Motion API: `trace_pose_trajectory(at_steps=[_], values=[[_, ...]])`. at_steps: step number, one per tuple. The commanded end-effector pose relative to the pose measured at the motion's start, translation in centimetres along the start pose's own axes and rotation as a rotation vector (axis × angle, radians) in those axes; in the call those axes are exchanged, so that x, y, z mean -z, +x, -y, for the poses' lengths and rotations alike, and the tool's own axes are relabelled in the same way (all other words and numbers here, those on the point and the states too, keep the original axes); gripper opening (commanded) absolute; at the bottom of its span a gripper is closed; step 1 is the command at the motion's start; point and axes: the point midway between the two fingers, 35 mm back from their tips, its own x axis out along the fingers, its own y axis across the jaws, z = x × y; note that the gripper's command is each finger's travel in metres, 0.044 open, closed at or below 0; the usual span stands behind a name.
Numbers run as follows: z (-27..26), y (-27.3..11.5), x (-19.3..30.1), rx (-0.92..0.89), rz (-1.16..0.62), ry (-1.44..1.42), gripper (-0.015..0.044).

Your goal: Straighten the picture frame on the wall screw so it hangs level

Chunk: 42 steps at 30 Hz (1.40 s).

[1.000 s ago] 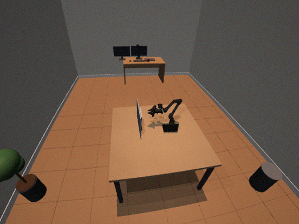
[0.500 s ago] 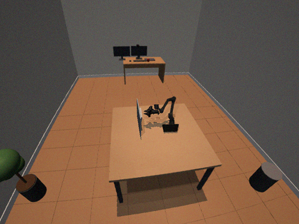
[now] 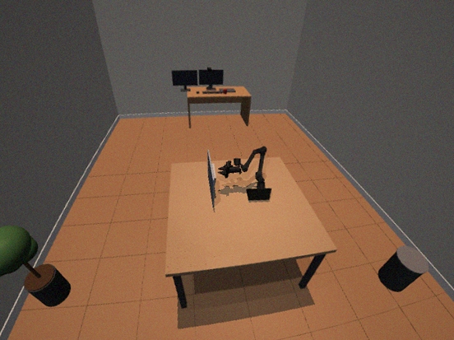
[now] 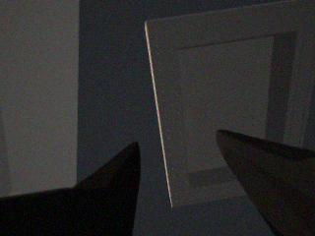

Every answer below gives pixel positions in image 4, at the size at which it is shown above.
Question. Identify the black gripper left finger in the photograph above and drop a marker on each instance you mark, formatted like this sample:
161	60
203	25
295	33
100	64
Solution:
103	204

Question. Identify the dark grey flat board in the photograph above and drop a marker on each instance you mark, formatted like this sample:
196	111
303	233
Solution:
117	107

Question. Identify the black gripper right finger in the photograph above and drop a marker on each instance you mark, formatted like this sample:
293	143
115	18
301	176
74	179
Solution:
279	179

